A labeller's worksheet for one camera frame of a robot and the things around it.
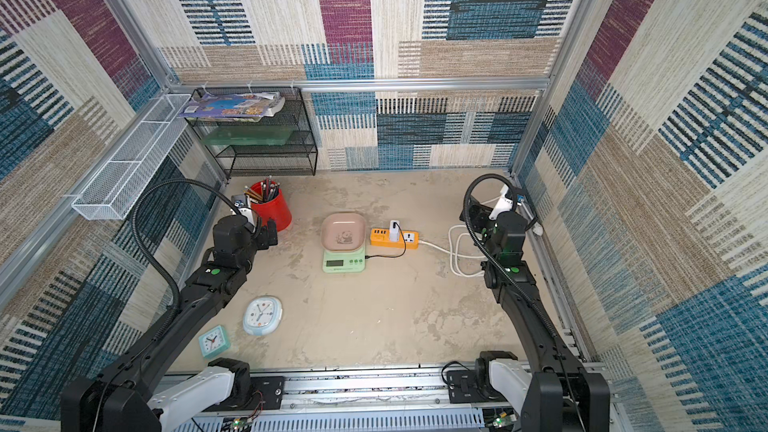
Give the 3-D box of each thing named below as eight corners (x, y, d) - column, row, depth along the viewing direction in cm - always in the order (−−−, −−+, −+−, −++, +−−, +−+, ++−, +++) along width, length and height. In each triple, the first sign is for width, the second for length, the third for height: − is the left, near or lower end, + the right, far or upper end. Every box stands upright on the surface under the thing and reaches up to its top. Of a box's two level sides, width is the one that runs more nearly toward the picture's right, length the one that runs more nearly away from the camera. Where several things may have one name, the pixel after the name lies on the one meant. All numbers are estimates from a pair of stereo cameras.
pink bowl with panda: (321, 255, 99) (318, 246, 95) (326, 221, 108) (324, 211, 104) (365, 255, 99) (363, 246, 95) (367, 221, 108) (366, 211, 104)
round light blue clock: (242, 336, 84) (238, 333, 81) (252, 299, 90) (249, 295, 88) (278, 336, 84) (275, 333, 81) (286, 299, 90) (283, 295, 88)
